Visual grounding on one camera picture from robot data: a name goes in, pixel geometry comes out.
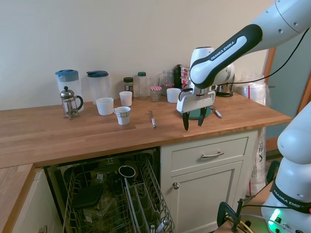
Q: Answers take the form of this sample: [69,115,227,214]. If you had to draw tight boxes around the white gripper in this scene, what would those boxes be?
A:
[176,91,217,132]

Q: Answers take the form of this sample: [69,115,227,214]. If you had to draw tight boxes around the silver fork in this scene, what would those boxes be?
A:
[148,110,157,129]

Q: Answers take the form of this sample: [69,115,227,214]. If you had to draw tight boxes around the green plate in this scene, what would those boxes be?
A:
[188,108,211,121]

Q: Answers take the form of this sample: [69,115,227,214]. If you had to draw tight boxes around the silver spoon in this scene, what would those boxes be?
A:
[210,104,223,119]

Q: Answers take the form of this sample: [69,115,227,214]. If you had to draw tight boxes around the white ramekin cup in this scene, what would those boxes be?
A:
[166,88,182,104]

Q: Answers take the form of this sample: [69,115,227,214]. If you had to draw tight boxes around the white drawer front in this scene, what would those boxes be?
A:
[171,137,250,172]

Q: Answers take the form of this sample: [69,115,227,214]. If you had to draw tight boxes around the checkered-lid glass jar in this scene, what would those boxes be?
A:
[163,83,175,96]

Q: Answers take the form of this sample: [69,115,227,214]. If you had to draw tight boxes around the steel electric kettle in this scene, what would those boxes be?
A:
[215,62,236,98]

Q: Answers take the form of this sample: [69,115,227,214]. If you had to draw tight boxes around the red white yogurt cup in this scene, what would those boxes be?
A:
[181,65,191,88]

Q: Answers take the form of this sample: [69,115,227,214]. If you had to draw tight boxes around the checkered-lid jar with seeds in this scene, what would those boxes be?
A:
[149,85,162,102]

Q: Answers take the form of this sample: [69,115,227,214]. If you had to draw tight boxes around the black appliance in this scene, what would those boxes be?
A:
[173,64,183,89]

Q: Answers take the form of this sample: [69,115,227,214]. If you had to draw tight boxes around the clear glass jar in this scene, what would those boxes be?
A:
[162,70,174,85]

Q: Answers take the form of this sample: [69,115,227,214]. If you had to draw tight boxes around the tall clear green-lidded jar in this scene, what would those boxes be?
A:
[137,71,148,100]

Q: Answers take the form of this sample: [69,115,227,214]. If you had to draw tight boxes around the stacked plastic cups in bag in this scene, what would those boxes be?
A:
[234,71,272,106]

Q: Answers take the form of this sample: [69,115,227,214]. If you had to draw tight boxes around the tall white cup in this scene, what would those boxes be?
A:
[119,91,133,107]

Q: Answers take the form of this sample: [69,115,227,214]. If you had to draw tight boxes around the white cup with patterned band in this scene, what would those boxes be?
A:
[113,106,131,126]

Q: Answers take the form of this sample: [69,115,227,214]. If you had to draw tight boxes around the dark spice jar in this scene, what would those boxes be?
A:
[123,77,134,98]

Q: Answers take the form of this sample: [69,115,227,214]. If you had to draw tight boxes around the white cabinet door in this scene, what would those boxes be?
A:
[170,160,244,228]

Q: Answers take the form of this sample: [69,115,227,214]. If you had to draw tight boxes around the plastic bag beside cabinet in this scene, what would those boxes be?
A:
[246,128,268,198]

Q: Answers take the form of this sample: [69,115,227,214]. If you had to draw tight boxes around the black mug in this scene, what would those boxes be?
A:
[118,165,137,181]

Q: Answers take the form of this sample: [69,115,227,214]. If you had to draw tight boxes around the wide white mug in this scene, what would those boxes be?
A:
[95,97,114,116]

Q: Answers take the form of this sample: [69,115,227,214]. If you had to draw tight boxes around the small blue-lidded plastic pitcher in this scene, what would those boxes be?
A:
[86,70,112,105]

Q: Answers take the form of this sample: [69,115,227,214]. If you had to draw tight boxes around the green clamp with metal bar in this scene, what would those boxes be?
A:
[217,198,246,233]

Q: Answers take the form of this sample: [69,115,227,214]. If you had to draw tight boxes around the glass french press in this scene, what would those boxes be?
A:
[60,86,84,121]

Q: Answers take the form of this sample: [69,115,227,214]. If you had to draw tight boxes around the large blue-lidded plastic pitcher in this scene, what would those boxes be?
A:
[55,69,82,110]

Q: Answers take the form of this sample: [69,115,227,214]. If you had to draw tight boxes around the black plastic container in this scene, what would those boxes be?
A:
[71,185,104,211]

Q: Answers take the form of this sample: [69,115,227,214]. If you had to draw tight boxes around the white corner cabinet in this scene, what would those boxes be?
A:
[11,167,64,233]

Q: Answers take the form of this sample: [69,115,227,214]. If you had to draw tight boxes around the metal drawer handle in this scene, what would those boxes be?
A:
[201,150,225,159]

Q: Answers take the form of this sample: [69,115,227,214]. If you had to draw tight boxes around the wire dishwasher rack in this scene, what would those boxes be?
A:
[62,151,175,233]

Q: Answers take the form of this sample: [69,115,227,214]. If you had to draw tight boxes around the wooden door frame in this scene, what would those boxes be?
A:
[263,47,277,85]

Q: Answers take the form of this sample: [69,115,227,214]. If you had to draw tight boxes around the wire cutlery basket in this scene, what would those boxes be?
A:
[123,177,175,233]

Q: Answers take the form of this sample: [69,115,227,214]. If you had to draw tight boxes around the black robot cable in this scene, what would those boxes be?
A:
[217,25,311,86]

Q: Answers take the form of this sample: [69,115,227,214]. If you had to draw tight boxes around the cutlery handle in basket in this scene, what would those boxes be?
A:
[150,219,170,233]

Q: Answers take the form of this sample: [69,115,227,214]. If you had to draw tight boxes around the yellow cable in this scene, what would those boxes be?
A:
[225,216,254,233]

